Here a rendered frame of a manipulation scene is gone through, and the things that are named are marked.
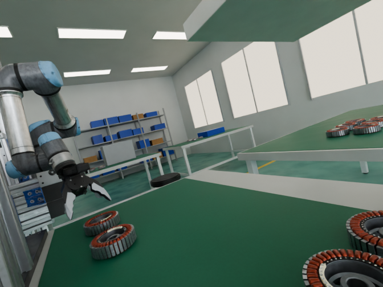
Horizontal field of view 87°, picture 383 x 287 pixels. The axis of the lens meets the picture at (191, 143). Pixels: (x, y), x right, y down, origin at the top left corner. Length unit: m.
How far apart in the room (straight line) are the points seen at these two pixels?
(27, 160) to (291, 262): 0.94
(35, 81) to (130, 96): 6.82
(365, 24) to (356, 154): 3.44
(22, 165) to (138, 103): 6.99
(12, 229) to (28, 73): 0.68
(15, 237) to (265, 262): 0.55
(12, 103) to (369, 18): 4.32
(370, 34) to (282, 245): 4.06
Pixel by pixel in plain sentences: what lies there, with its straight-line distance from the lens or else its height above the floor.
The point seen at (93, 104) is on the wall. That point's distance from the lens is 7.58.
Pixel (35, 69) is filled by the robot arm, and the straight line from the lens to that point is 1.13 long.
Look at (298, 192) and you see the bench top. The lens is 0.67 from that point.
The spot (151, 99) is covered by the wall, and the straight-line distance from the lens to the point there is 8.06.
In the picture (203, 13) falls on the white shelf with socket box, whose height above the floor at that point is 1.18.
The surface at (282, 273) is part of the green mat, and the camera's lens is 0.40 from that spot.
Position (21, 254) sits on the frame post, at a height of 0.81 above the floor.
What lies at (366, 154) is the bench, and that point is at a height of 0.73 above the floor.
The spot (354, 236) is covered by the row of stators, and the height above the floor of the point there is 0.78.
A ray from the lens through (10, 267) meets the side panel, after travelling 0.51.
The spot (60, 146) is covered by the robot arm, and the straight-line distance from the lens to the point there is 0.90.
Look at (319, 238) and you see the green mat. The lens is 0.47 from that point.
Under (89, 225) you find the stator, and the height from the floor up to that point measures 0.79.
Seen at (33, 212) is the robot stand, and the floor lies 0.77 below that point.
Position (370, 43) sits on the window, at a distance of 4.32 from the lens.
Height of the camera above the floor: 1.00
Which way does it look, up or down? 4 degrees down
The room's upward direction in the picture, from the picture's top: 14 degrees counter-clockwise
